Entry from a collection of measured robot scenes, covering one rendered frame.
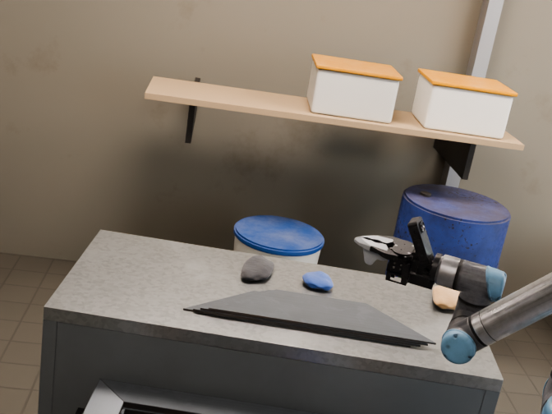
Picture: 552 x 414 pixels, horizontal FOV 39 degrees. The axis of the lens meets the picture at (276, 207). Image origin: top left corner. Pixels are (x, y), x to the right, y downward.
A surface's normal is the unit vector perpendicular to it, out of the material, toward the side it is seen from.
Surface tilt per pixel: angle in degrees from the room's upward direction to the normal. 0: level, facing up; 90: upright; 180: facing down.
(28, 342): 0
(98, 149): 90
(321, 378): 90
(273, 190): 90
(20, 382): 0
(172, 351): 90
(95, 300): 0
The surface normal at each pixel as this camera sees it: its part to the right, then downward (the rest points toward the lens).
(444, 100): 0.03, 0.34
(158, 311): 0.15, -0.93
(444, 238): -0.31, 0.28
